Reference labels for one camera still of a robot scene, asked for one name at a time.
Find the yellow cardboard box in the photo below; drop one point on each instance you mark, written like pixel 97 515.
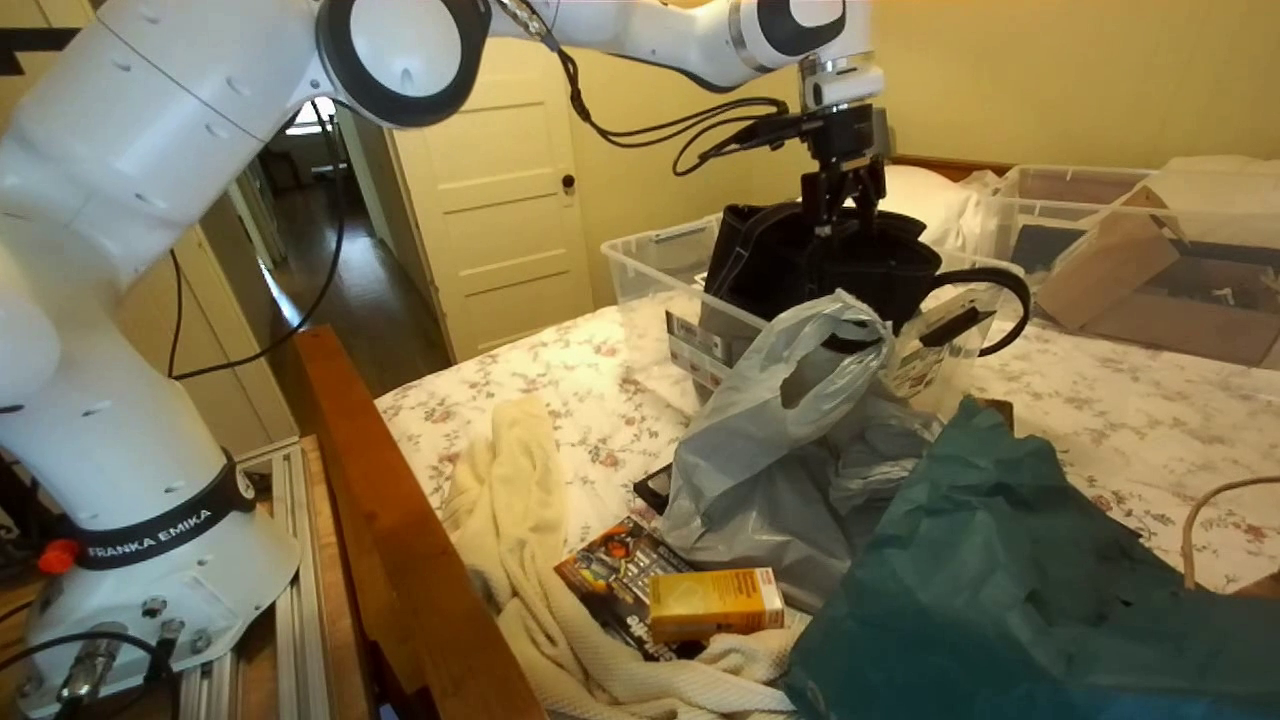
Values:
pixel 715 602

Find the clear plastic storage bin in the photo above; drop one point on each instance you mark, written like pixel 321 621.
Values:
pixel 641 264

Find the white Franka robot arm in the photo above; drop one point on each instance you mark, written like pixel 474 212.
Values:
pixel 132 134

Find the wooden headboard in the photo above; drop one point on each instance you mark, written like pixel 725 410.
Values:
pixel 955 166

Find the grey plastic shopping bag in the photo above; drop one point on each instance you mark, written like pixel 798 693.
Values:
pixel 775 442

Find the cream panelled door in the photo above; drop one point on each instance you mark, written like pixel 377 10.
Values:
pixel 492 243

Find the brown cardboard box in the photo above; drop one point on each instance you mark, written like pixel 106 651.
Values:
pixel 1106 274

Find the large clear storage bin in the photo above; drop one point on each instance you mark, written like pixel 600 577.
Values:
pixel 1052 195

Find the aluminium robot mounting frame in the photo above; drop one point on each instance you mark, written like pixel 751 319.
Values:
pixel 306 642

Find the bright hallway window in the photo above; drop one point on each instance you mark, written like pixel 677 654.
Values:
pixel 313 119

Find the cream towel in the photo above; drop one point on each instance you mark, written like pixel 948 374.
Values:
pixel 535 532

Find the wooden bed footboard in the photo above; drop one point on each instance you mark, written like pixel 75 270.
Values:
pixel 386 532

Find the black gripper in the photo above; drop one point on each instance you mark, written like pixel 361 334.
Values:
pixel 848 136

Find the white pillow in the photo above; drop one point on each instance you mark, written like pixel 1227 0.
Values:
pixel 934 200

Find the dark door knob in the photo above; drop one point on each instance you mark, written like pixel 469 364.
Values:
pixel 568 183

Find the colourful printed packet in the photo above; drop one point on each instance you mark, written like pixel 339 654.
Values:
pixel 605 566

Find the small black flat bar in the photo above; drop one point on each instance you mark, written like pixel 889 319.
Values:
pixel 955 328

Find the floral bed sheet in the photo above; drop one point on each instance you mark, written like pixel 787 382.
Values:
pixel 1146 415

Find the white plastic cover sheet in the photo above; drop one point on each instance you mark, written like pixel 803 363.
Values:
pixel 1222 195

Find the teal fabric cloth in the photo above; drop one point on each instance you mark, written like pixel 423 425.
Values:
pixel 1013 602

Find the black bag with white stitching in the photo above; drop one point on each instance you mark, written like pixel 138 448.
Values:
pixel 814 274

